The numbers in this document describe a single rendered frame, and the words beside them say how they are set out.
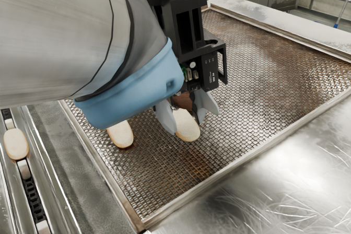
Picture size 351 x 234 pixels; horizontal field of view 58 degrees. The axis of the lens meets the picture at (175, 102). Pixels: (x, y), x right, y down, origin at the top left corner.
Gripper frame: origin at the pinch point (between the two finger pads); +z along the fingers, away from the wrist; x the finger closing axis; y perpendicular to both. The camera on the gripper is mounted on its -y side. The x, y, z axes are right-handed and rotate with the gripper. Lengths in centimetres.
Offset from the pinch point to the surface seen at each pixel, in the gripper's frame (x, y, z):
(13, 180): -26.9, -10.0, 7.5
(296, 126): 15.6, 5.8, 4.8
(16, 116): -26.2, -29.5, 8.2
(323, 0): 295, -257, 135
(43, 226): -22.5, 2.8, 5.9
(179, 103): 3.1, -9.8, 4.9
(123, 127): -7.7, -8.7, 4.7
